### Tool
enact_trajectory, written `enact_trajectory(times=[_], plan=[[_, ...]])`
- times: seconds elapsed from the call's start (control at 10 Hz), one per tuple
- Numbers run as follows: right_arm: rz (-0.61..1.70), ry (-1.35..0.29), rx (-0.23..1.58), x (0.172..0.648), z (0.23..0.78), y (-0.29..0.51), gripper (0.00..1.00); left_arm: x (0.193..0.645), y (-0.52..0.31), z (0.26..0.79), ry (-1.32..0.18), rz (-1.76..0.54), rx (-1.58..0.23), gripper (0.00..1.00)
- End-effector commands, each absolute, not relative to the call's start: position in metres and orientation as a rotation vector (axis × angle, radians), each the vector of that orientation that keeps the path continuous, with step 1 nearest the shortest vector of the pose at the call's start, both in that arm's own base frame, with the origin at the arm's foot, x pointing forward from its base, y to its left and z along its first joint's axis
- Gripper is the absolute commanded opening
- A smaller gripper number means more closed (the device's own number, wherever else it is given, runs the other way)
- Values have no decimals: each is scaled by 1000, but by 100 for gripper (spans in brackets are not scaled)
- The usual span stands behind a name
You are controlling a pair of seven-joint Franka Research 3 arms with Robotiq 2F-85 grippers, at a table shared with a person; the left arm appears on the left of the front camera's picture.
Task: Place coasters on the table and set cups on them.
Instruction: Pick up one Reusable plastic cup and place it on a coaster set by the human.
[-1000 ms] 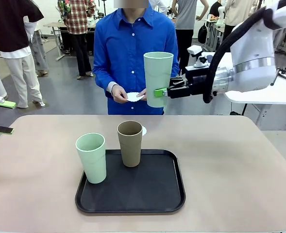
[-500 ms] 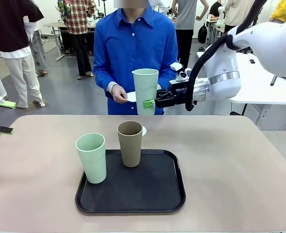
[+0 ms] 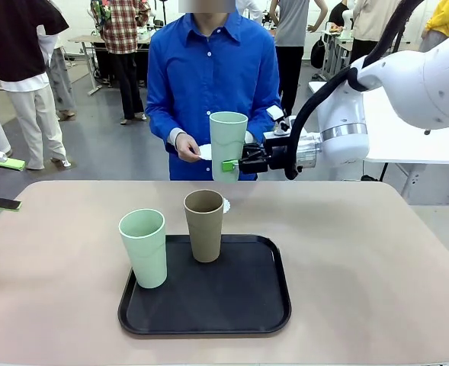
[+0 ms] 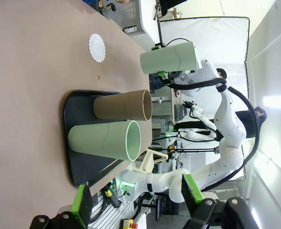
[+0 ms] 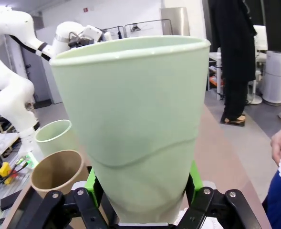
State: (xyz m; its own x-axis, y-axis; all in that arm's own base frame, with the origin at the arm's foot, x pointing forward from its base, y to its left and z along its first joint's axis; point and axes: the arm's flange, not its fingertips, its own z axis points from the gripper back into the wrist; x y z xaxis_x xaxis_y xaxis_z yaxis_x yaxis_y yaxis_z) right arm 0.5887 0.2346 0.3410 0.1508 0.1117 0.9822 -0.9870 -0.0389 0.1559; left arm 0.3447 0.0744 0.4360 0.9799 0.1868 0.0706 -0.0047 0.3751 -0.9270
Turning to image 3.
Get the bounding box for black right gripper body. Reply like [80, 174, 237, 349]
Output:
[262, 131, 298, 172]

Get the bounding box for light green tall cup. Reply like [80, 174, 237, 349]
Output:
[209, 111, 249, 185]
[118, 209, 168, 290]

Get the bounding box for brown tall cup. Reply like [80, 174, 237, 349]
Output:
[183, 190, 225, 265]

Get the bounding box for person's right forearm blue sleeve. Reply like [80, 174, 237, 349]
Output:
[146, 110, 189, 153]

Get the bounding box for person's left forearm blue sleeve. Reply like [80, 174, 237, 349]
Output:
[246, 102, 282, 144]

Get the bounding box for person's right hand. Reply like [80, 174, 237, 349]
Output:
[175, 132, 204, 163]

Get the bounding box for person in blue shirt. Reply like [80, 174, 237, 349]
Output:
[145, 11, 282, 182]

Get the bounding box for bystander in grey trousers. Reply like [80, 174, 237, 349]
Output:
[48, 36, 76, 122]

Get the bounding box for black hanging bag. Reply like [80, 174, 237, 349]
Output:
[309, 36, 326, 71]

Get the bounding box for white side table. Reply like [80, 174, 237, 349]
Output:
[307, 81, 449, 166]

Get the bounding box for bystander in black shirt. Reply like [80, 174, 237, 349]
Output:
[0, 0, 72, 172]

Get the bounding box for bystander in grey shirt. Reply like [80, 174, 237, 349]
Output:
[269, 0, 329, 117]

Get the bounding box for black plastic tray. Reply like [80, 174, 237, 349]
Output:
[117, 234, 293, 339]

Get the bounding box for small white background robot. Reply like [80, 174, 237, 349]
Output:
[341, 9, 354, 40]

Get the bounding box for wooden desk white legs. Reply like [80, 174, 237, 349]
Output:
[68, 34, 160, 98]

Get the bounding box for seated bystander in black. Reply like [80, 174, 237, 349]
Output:
[329, 0, 350, 27]

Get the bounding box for bystander in beige shirt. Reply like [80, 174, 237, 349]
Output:
[351, 0, 404, 64]

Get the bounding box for bystander in plaid shirt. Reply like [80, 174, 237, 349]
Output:
[90, 0, 152, 127]

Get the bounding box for bystander in yellow hoodie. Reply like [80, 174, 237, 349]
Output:
[420, 0, 449, 53]

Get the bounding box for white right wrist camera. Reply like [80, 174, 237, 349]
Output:
[266, 106, 300, 138]

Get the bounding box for black right arm cable sleeve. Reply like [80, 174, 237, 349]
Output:
[284, 0, 418, 181]

